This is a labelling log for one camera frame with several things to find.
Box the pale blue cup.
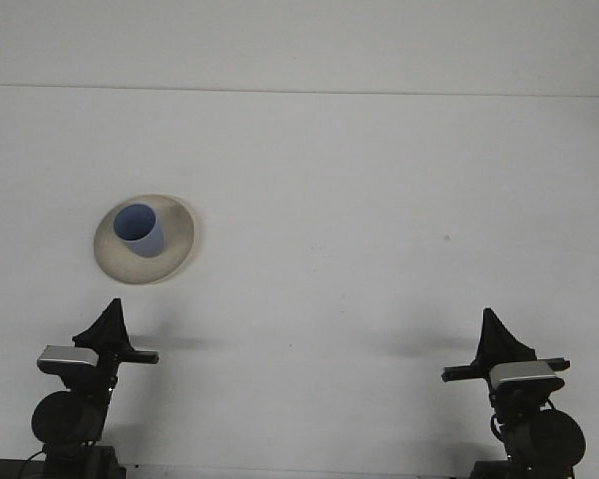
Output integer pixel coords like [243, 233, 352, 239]
[113, 203, 167, 259]

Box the pale round plate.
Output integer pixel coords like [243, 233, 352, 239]
[93, 194, 204, 286]

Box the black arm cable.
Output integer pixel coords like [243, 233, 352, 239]
[21, 450, 47, 479]
[488, 416, 509, 446]

